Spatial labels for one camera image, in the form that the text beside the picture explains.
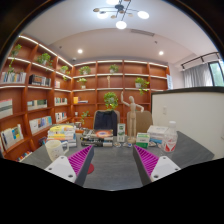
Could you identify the dark office chair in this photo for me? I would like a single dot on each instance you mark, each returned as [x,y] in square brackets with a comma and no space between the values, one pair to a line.
[106,119]

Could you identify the white ceramic mug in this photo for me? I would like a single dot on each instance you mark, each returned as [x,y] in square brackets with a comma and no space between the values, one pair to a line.
[56,148]

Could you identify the wooden artist mannequin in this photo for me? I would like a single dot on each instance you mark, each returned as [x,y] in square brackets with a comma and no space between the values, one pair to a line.
[132,117]

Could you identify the stack of colourful books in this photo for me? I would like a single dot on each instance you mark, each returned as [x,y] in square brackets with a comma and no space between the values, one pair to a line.
[63,132]

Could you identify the clear plastic water bottle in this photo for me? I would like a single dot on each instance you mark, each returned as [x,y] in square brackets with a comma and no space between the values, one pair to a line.
[170,138]

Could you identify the ceiling chandelier lamp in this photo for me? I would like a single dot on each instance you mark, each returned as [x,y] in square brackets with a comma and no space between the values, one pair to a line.
[118,10]

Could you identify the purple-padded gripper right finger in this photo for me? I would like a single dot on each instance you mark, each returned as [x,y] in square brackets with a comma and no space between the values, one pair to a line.
[151,167]

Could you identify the potted green plant centre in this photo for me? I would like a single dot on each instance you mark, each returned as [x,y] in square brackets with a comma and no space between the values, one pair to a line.
[111,100]

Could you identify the grey window curtain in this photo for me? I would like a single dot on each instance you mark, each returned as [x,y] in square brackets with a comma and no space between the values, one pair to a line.
[198,76]

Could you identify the small green white box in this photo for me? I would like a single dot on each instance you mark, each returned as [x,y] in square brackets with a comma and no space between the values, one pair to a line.
[142,140]

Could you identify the wooden bookshelf wall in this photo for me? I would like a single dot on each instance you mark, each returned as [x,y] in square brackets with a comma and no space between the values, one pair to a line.
[65,97]

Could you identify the white tissue box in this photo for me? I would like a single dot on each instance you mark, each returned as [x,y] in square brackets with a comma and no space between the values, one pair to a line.
[156,133]

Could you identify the white partition counter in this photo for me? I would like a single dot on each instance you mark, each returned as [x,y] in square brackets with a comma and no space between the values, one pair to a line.
[198,113]

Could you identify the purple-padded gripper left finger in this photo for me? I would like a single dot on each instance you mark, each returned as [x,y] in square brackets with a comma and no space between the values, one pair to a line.
[73,168]

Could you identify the red round coaster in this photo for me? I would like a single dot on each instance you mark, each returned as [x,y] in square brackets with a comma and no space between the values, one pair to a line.
[91,169]

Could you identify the tan chair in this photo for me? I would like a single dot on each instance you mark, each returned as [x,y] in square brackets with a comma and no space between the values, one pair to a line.
[143,121]

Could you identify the green white carton box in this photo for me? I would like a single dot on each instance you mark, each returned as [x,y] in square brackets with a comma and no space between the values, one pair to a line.
[121,132]

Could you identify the stack of dark books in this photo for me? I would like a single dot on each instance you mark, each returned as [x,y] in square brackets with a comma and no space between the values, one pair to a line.
[98,138]

